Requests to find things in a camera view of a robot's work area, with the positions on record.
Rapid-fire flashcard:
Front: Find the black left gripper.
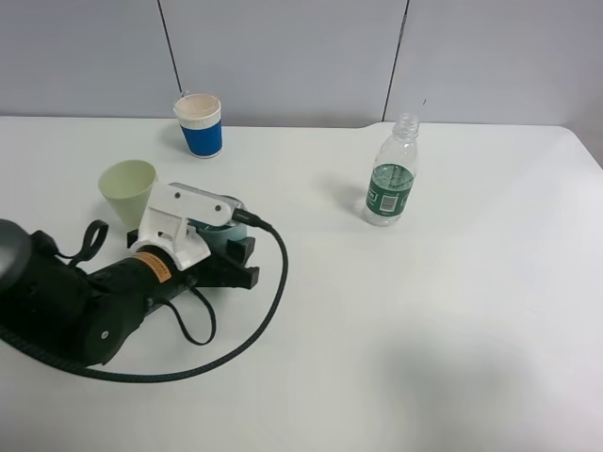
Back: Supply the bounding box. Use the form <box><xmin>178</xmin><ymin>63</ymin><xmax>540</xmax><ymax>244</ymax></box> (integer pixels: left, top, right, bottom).
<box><xmin>122</xmin><ymin>229</ymin><xmax>260</xmax><ymax>301</ymax></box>

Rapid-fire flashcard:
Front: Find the teal plastic cup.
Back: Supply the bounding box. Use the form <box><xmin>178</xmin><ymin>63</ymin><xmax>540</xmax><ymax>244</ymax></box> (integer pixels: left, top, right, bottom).
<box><xmin>188</xmin><ymin>190</ymin><xmax>247</xmax><ymax>254</ymax></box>

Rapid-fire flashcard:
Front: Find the clear water bottle green label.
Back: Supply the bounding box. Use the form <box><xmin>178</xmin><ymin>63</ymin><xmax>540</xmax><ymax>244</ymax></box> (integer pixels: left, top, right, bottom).
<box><xmin>363</xmin><ymin>113</ymin><xmax>420</xmax><ymax>227</ymax></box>

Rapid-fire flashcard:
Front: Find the pale green plastic cup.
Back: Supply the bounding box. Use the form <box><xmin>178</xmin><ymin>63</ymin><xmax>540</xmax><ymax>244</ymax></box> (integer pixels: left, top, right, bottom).
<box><xmin>98</xmin><ymin>160</ymin><xmax>158</xmax><ymax>232</ymax></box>

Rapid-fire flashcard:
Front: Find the blue white paper cup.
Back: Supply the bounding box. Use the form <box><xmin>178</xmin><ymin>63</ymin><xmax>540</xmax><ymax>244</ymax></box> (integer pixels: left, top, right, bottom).
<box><xmin>173</xmin><ymin>93</ymin><xmax>222</xmax><ymax>158</ymax></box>

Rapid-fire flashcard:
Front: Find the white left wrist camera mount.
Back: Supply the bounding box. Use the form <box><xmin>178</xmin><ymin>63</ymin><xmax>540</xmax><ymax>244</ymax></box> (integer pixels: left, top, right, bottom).
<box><xmin>133</xmin><ymin>183</ymin><xmax>245</xmax><ymax>271</ymax></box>

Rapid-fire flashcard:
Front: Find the black braided left camera cable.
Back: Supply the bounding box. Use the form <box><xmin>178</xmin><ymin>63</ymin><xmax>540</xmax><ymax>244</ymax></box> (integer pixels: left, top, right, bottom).
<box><xmin>0</xmin><ymin>209</ymin><xmax>289</xmax><ymax>385</ymax></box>

